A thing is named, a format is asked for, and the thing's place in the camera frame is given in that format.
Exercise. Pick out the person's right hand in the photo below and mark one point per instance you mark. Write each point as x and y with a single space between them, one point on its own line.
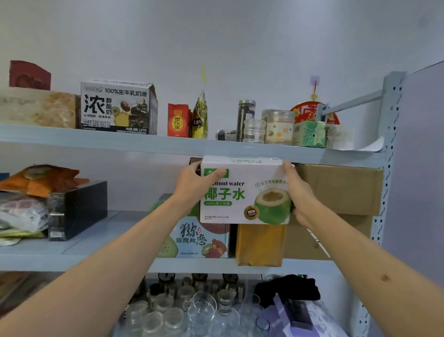
301 198

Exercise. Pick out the person's left hand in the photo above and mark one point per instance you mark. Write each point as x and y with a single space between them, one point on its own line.
192 187

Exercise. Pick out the wide clear-taped cardboard box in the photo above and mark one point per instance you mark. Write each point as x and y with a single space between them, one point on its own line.
301 243

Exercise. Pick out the kiwi fruit carton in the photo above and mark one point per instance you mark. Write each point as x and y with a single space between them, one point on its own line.
194 239

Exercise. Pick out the white coconut water box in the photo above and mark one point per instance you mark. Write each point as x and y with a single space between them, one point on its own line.
242 166

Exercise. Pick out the small yellow-taped cardboard box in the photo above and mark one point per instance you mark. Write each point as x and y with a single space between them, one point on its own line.
260 246

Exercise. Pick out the grey metal shelves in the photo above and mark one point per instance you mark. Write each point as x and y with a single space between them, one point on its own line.
138 140

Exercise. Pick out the person's left forearm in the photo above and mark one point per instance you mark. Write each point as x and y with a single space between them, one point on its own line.
86 277

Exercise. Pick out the person's right forearm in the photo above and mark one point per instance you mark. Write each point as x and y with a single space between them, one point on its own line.
374 277

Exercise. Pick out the small dark canister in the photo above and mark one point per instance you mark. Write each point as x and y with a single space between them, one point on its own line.
225 135

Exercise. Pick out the green patterned tea packet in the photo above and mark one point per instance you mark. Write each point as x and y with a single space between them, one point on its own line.
308 134

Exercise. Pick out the red yellow-label packet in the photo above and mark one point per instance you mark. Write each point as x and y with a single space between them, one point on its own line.
178 121

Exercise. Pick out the yellow green snack bag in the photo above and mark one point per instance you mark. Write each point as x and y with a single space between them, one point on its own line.
200 118

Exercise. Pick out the labelled clear plastic jar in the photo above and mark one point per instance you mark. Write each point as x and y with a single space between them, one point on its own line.
280 128

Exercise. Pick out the ribbed clear plastic jar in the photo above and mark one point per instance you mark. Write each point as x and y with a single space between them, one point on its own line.
255 132

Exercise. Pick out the red knot ornament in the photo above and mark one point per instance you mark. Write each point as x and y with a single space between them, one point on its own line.
305 111

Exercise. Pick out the white paper sheet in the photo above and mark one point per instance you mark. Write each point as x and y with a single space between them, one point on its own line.
374 146

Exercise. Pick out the metal-lid glass jar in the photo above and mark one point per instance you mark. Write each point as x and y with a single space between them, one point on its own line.
244 111

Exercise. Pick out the white black milk carton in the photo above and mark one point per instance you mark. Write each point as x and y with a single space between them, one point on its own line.
118 107

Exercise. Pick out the small black box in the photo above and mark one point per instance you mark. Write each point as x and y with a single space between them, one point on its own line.
300 312

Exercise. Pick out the large black box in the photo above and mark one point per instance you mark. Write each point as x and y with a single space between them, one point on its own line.
79 208

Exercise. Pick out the group of clear glass cups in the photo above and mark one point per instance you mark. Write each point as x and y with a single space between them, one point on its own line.
194 305

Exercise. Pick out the plain purple bag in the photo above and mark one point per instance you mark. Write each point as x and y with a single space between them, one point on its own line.
274 319

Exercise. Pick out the purple patterned white bag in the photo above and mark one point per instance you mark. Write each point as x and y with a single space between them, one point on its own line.
326 323

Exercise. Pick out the orange snack bag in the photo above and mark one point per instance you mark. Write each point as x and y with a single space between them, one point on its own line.
41 178

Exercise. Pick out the pale printed snack packet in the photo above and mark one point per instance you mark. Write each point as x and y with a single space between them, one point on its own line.
20 211

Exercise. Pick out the tan textured packet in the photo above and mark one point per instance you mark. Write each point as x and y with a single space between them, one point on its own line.
34 109

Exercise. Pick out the pale green flat packet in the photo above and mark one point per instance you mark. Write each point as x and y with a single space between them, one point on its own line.
17 234

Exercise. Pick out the small blue white box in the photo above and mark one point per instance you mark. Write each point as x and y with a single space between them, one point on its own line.
3 176

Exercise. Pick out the dark red patterned box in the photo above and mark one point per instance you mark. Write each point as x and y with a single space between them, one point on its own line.
29 76

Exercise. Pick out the yellow flat packet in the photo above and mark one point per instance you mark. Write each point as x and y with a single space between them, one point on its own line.
17 284

